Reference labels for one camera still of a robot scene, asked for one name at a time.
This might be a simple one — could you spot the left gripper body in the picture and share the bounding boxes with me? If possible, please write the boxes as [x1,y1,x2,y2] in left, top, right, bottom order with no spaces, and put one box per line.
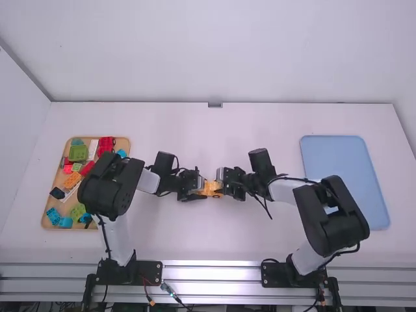
[176,166,209,203]

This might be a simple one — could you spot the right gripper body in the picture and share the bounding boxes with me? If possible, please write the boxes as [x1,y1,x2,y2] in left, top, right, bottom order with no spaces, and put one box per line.
[222,166,248,203]

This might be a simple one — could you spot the yellow toy car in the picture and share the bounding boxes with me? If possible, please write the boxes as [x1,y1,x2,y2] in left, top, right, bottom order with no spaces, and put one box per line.
[199,179,226,200]

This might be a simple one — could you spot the tan tray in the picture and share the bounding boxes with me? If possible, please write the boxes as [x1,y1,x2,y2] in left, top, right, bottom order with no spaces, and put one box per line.
[40,136,132,231]

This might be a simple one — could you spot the red toy car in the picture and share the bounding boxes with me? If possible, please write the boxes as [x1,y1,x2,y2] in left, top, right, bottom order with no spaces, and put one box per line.
[96,135,118,157]

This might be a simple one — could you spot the silver rails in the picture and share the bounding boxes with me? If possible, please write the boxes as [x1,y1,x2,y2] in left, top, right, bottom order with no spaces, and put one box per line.
[0,259,416,307]

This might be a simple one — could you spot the white toy brick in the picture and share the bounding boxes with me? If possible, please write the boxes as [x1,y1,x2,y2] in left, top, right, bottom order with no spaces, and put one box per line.
[59,184,81,204]
[88,138,101,161]

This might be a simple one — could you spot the blue mat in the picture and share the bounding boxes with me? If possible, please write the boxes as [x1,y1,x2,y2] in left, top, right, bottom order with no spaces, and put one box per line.
[298,135,391,232]

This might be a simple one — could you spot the green hollow toy brick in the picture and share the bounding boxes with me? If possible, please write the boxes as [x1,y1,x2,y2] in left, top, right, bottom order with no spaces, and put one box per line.
[68,144,91,163]

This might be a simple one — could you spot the orange toy brick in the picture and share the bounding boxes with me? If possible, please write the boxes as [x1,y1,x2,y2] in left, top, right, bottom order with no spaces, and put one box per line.
[62,170,83,190]

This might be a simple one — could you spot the black cable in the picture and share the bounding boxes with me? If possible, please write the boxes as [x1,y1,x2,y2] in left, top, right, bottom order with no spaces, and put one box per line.
[97,213,113,261]
[247,174,290,222]
[324,242,362,269]

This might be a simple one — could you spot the red and black wire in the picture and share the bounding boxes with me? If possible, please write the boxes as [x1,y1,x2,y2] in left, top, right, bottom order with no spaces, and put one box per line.
[138,274,157,308]

